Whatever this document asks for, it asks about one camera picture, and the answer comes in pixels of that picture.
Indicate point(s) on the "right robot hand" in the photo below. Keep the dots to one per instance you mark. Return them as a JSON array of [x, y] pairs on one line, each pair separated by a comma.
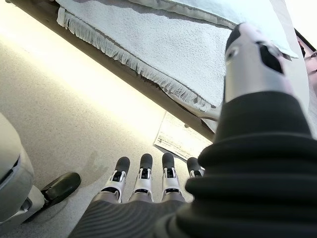
[[247, 186]]

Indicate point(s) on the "printed paper sheet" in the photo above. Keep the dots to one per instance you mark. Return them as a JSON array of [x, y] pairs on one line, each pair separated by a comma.
[[173, 136]]

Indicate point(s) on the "right dark robot foot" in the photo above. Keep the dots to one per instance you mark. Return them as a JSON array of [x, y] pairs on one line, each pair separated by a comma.
[[62, 186]]

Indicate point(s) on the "white fringed textured blanket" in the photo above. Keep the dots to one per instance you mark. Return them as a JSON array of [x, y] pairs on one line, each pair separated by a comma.
[[161, 49]]

